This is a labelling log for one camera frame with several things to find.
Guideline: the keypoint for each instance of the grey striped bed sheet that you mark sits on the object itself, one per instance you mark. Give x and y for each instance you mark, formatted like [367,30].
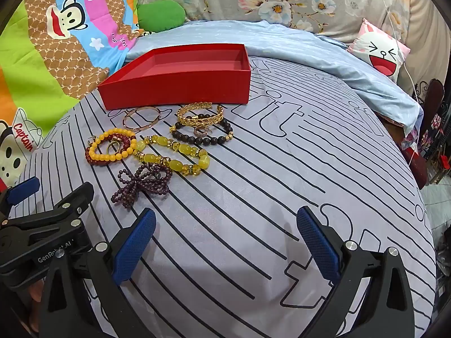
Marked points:
[246,200]

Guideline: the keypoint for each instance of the rose gold bangle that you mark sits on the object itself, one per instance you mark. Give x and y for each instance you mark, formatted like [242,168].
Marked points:
[124,120]

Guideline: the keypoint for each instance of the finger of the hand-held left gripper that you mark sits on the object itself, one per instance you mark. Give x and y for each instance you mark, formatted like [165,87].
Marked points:
[23,187]
[82,197]

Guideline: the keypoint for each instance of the cartoon monkey blanket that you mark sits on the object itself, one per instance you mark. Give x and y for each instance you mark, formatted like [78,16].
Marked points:
[45,60]

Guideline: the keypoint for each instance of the pink rabbit cushion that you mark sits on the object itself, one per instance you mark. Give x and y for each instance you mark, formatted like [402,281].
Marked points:
[382,54]

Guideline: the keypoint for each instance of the red cardboard box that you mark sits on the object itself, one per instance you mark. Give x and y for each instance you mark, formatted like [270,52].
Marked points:
[176,88]

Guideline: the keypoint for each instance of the person's left hand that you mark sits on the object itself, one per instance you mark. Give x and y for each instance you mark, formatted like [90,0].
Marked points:
[32,299]

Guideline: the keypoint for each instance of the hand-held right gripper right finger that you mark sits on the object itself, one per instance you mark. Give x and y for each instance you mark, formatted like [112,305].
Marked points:
[317,246]

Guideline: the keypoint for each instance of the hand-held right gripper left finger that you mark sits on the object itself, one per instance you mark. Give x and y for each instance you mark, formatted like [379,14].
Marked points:
[135,250]

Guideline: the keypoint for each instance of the light blue quilt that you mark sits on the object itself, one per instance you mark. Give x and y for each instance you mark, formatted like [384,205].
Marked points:
[299,52]

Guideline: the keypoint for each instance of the green pillow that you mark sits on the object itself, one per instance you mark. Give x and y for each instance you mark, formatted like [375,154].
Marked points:
[160,14]

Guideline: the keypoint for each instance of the dark wooden chair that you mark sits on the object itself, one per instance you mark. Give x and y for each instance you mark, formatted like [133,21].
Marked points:
[435,95]

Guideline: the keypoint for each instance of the beige curtain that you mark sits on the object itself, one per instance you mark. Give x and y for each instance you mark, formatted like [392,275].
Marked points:
[426,42]

